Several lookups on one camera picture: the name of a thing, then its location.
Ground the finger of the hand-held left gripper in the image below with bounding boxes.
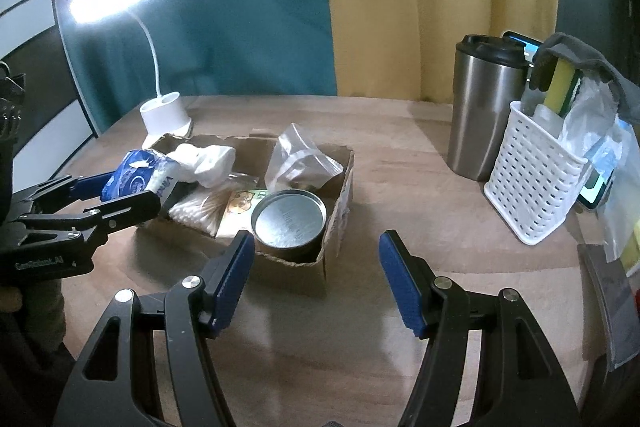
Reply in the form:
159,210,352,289
20,189,162,244
12,172,121,210

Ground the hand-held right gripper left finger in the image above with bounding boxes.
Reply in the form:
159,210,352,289
52,229,256,427

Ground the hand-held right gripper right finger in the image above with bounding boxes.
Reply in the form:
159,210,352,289
378,230,583,427

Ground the blue tissue packet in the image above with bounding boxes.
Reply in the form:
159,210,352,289
100,149,180,208

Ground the cotton swab packet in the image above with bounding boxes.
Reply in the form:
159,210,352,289
167,187,233,238

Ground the brown cardboard box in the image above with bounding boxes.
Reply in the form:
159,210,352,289
135,133,356,295

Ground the white sock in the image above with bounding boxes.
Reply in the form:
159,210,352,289
165,143,237,188

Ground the clear zip bag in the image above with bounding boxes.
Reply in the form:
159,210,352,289
264,123,346,194

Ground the white perforated plastic basket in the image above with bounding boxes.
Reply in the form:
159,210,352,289
483,101,590,246

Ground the grey sock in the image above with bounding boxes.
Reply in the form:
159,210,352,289
529,33,640,128

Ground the small yellow green carton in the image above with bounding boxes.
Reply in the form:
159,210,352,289
216,189,268,239

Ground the round tin can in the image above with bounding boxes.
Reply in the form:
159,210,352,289
251,189,328,265

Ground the white desk lamp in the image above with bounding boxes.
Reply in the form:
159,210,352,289
69,0,195,138

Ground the steel travel tumbler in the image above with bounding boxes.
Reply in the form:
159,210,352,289
446,34,530,181

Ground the smartphone with lit screen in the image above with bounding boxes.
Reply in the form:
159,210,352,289
501,31,632,212

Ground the teal curtain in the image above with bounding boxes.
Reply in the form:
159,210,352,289
50,0,341,132

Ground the clear plastic packet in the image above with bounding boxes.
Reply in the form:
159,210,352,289
600,122,640,268

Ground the crumpled clear plastic bag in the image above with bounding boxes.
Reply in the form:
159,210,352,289
557,79,626,158

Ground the yellow sponge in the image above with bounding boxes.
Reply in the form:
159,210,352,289
542,59,586,118

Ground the yellow curtain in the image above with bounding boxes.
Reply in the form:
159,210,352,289
310,0,561,105

